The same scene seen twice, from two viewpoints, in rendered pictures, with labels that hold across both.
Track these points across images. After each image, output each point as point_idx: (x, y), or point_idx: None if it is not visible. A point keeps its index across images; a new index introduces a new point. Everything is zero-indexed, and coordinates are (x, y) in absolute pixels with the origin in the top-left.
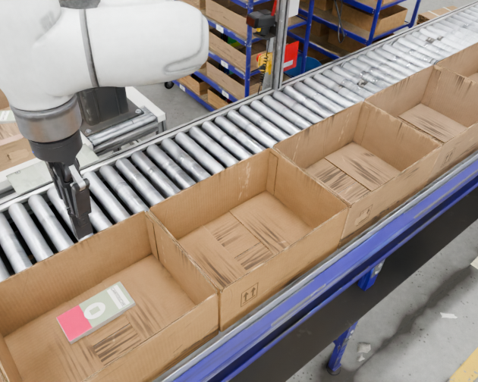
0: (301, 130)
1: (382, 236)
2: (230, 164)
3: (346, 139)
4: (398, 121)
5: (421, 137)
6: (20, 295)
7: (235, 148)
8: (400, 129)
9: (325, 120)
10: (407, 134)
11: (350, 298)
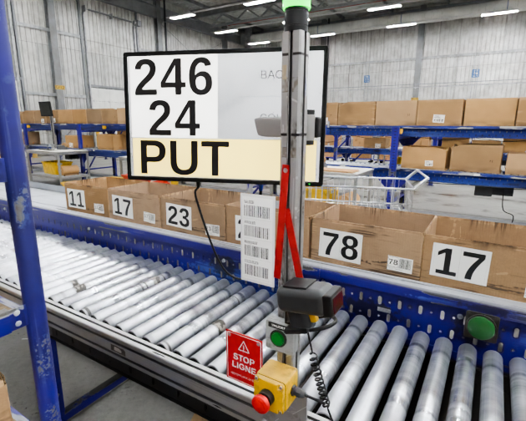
0: None
1: None
2: None
3: (434, 276)
4: (431, 225)
5: (434, 221)
6: None
7: (498, 413)
8: (431, 230)
9: (486, 245)
10: (432, 229)
11: (517, 334)
